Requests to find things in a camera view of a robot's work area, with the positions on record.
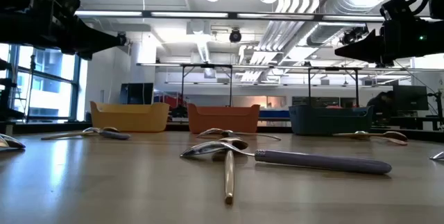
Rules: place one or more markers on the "large window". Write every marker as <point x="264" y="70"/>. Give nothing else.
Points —
<point x="52" y="68"/>

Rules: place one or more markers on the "orange plastic bin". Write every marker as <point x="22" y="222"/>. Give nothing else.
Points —
<point x="223" y="120"/>

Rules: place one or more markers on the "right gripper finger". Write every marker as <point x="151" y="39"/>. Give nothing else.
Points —
<point x="367" y="49"/>

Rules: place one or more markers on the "black tripod stand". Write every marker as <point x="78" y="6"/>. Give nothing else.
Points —
<point x="32" y="62"/>

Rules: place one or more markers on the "black metal frame stand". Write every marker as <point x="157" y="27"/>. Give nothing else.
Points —
<point x="309" y="88"/>
<point x="182" y="85"/>

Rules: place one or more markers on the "blue box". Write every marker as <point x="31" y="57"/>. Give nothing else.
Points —
<point x="274" y="114"/>

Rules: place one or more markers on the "long ceiling light strip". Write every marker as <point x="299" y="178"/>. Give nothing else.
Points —
<point x="107" y="13"/>

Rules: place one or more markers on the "dark teal plastic bin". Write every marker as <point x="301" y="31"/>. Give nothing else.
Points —
<point x="329" y="121"/>

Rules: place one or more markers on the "silver utensil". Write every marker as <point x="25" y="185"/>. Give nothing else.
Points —
<point x="438" y="156"/>

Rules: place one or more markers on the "black overhead rig camera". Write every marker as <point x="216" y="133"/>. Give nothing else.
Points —
<point x="350" y="36"/>

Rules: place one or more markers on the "red cabinet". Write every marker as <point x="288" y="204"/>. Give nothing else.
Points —
<point x="166" y="100"/>

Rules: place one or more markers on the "yellow plastic bin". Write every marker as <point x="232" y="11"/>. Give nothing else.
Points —
<point x="130" y="118"/>

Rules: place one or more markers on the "black computer monitor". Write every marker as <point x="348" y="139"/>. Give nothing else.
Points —
<point x="411" y="97"/>

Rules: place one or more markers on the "dark standing screen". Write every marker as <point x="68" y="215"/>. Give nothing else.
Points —
<point x="137" y="94"/>

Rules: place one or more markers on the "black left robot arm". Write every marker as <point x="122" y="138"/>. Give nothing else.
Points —
<point x="7" y="16"/>

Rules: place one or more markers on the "black aluminium table frame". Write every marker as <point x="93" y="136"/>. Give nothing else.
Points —
<point x="177" y="127"/>

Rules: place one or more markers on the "silver ventilation duct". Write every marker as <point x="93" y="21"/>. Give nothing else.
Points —
<point x="322" y="33"/>

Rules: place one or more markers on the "dark office desk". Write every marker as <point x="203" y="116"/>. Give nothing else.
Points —
<point x="409" y="121"/>

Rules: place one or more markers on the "black ceiling camera cluster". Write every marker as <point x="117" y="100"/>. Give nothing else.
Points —
<point x="386" y="64"/>

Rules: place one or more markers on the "black desk stand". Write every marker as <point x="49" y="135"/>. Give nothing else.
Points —
<point x="439" y="109"/>

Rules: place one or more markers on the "person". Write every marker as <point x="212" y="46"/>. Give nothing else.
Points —
<point x="379" y="104"/>

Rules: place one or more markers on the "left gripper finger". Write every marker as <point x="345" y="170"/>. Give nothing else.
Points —
<point x="90" y="38"/>
<point x="81" y="54"/>

